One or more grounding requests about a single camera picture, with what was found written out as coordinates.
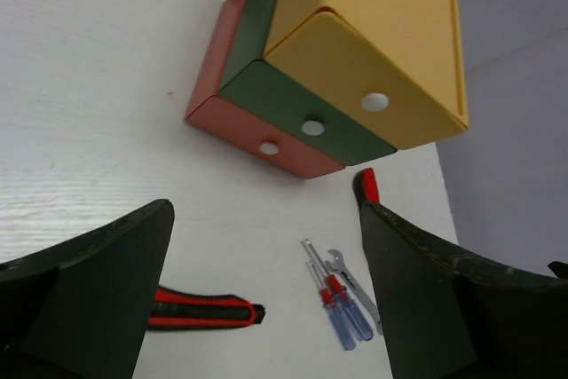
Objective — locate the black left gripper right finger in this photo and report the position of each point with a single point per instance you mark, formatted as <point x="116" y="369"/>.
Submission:
<point x="450" y="313"/>

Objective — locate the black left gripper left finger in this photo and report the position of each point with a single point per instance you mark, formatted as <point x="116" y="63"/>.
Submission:
<point x="79" y="309"/>

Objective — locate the silver open-end wrench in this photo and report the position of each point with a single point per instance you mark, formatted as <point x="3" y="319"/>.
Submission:
<point x="337" y="265"/>

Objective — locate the red-orange drawer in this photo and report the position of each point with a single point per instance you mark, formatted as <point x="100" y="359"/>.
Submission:
<point x="240" y="128"/>

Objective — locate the yellow drawer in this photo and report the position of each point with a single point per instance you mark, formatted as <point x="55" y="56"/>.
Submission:
<point x="406" y="87"/>

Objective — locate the black red utility knife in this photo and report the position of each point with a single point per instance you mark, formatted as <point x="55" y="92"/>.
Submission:
<point x="178" y="311"/>

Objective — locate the yellow drawer cabinet shell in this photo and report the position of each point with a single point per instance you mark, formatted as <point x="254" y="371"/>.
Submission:
<point x="310" y="2"/>

